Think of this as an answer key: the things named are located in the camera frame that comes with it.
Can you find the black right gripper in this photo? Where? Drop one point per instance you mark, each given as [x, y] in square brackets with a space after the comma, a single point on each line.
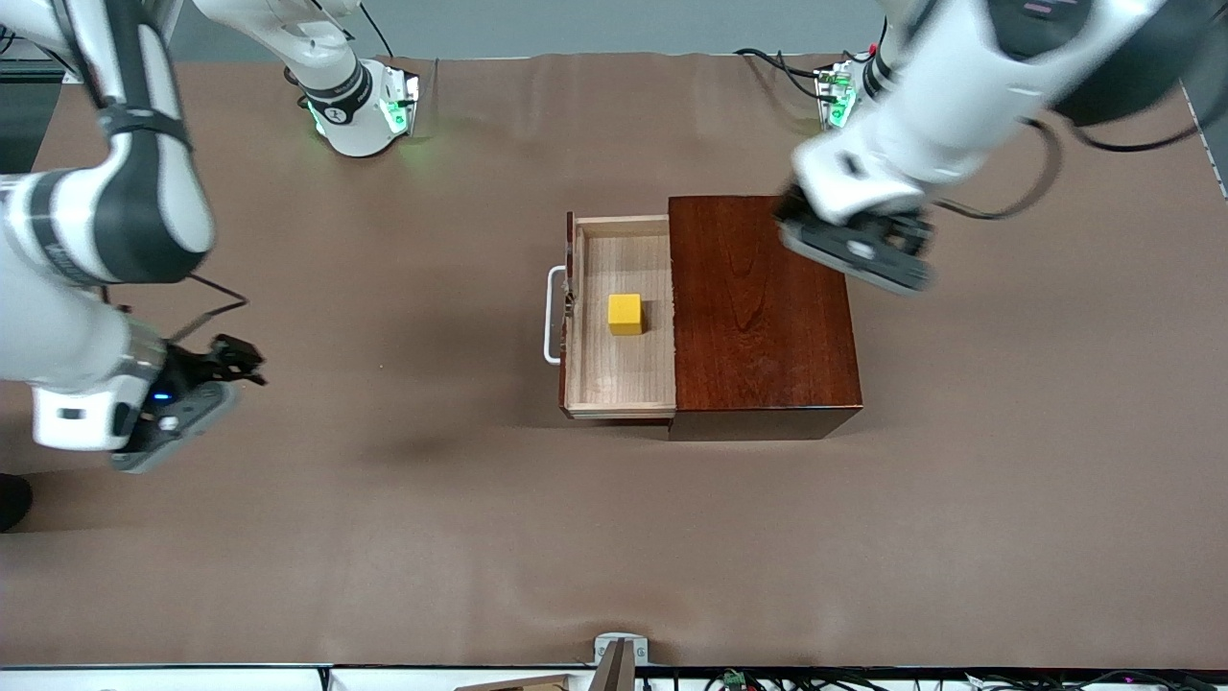
[203, 365]

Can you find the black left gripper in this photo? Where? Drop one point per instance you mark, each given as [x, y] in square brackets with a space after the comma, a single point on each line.
[908, 231]

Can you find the yellow cube block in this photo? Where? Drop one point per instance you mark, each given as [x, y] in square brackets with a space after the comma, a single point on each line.
[625, 315]

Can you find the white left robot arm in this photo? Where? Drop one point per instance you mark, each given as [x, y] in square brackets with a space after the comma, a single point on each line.
[959, 96]

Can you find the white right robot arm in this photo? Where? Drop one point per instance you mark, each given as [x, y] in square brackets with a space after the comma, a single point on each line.
[125, 211]

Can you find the dark wooden drawer cabinet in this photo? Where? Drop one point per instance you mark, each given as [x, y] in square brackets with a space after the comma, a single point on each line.
[767, 317]

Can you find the brown table mat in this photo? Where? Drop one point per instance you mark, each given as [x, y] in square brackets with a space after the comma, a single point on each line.
[384, 537]

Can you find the black rounded object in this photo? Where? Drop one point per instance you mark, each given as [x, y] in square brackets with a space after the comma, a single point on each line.
[11, 501]

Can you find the flat cardboard piece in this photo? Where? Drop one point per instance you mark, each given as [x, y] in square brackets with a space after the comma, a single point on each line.
[518, 684]

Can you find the grey-brown wedge board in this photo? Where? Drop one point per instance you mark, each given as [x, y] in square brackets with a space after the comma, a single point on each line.
[616, 672]

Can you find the small metal clamp bracket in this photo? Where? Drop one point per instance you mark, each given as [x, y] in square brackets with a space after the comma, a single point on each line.
[622, 641]

